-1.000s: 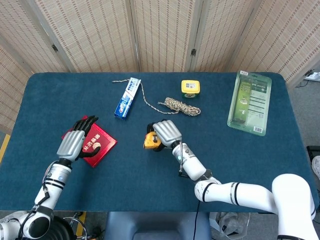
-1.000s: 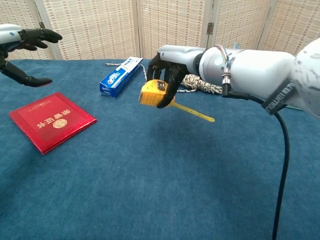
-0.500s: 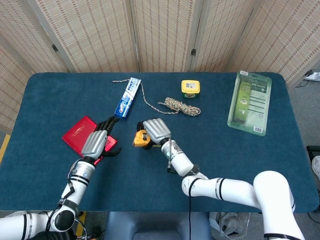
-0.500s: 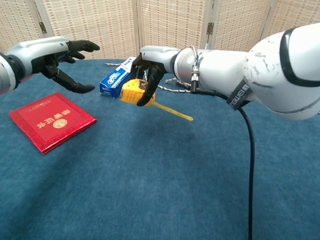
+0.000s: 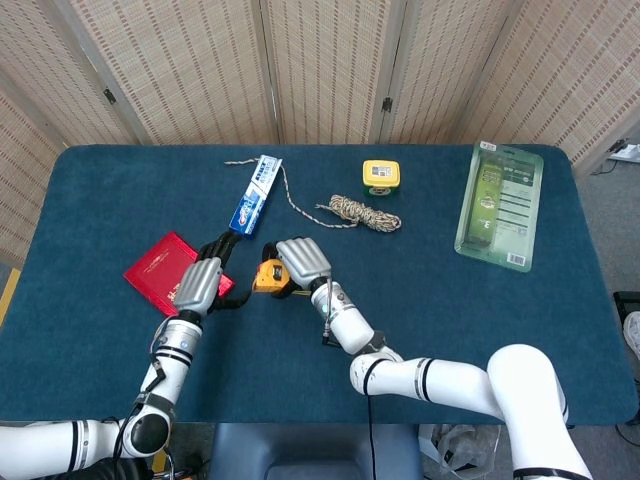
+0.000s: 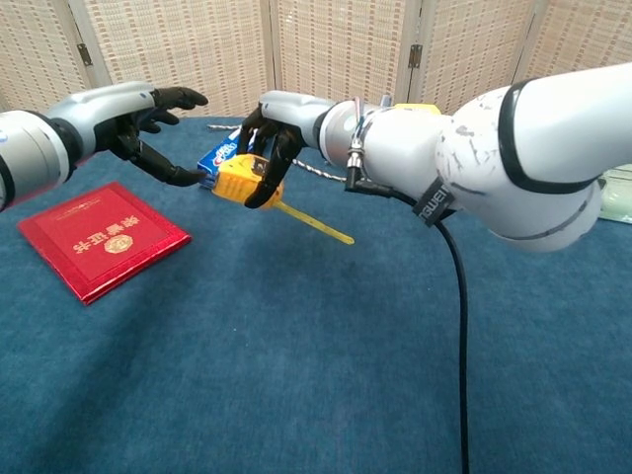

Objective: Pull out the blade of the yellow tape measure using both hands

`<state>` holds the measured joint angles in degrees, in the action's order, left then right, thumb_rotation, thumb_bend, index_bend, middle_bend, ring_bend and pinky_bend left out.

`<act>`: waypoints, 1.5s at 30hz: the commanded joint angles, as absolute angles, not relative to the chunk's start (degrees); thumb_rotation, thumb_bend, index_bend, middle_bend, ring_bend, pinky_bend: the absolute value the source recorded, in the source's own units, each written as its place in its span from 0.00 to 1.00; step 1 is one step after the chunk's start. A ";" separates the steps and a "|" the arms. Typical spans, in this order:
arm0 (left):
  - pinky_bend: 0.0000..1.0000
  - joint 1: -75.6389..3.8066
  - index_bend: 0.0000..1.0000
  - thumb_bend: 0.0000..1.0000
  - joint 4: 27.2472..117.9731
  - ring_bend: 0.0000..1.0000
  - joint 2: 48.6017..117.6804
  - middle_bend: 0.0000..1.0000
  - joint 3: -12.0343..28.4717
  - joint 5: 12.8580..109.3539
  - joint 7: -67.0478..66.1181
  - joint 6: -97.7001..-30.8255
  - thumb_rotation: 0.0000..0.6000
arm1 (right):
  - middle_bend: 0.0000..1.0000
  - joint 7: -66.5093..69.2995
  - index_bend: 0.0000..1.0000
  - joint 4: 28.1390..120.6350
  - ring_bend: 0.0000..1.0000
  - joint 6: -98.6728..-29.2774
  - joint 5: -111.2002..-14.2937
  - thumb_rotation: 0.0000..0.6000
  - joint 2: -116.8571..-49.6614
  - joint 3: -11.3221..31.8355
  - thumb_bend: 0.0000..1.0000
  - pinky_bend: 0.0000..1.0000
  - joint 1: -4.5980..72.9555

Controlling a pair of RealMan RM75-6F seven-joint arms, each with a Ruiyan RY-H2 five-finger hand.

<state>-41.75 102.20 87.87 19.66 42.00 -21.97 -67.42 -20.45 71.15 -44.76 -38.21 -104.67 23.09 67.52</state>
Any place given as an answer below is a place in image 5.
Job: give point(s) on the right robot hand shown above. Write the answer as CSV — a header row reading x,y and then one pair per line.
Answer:
x,y
302,262

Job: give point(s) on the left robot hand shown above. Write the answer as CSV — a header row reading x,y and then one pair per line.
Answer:
x,y
202,280

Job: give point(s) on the yellow tape measure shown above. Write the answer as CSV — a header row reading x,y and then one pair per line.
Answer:
x,y
269,276

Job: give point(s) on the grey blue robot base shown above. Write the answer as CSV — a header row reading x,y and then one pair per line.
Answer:
x,y
315,452

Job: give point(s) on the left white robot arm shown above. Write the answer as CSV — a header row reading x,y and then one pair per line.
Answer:
x,y
135,385

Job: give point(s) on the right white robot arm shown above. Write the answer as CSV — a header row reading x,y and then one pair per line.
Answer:
x,y
450,370

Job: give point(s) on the red certificate booklet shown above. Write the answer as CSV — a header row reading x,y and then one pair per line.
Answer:
x,y
157,272

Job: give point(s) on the blue toothpaste box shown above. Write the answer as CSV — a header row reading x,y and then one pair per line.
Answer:
x,y
256,196

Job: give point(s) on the blue table cloth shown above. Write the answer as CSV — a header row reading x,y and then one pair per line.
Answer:
x,y
310,165

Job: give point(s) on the yellow lidded small box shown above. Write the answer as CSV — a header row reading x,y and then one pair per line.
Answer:
x,y
381,176

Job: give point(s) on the bamboo folding screen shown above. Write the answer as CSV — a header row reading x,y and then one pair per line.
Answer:
x,y
320,70

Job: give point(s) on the green blister pack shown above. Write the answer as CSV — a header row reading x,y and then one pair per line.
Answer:
x,y
500,207

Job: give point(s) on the clear plastic bag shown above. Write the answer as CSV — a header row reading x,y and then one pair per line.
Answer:
x,y
457,450

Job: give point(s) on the black box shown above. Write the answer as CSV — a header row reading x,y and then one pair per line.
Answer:
x,y
625,302

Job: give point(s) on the white sneaker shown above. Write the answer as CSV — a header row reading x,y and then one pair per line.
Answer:
x,y
632,332

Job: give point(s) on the white power strip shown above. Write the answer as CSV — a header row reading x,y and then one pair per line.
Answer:
x,y
625,150

